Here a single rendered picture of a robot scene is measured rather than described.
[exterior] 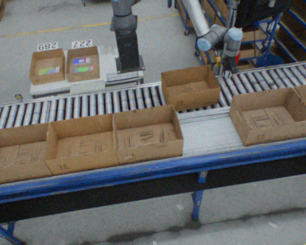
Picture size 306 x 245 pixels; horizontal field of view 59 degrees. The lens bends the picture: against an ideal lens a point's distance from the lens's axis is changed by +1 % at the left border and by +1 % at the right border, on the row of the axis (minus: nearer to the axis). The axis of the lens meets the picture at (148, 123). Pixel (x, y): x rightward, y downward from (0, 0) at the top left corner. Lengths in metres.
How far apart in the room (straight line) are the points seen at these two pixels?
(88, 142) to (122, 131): 0.23
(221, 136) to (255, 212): 0.97
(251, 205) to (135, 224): 1.01
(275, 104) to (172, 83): 0.80
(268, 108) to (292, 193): 0.99
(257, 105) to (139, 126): 0.81
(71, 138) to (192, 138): 0.80
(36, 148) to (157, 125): 0.80
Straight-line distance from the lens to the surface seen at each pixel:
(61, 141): 1.84
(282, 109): 2.04
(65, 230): 2.53
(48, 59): 2.86
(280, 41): 3.81
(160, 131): 1.76
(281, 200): 2.67
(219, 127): 1.82
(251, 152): 1.70
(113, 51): 2.77
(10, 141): 1.95
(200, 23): 1.82
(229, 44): 1.91
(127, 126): 1.78
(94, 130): 1.80
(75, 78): 2.46
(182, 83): 2.29
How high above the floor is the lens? 2.24
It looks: 48 degrees down
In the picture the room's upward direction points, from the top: 5 degrees counter-clockwise
